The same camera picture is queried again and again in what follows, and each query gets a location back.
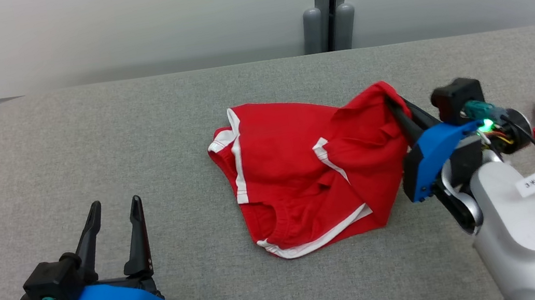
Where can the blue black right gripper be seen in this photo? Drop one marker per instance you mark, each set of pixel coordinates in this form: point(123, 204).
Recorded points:
point(431, 158)

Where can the red shorts with white stripes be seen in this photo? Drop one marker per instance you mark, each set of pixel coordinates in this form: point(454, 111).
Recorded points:
point(291, 167)

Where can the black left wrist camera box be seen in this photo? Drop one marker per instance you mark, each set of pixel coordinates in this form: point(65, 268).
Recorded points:
point(50, 280)

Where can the grey cylindrical post cap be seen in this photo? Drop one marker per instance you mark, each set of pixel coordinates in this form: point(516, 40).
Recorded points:
point(344, 26)
point(313, 31)

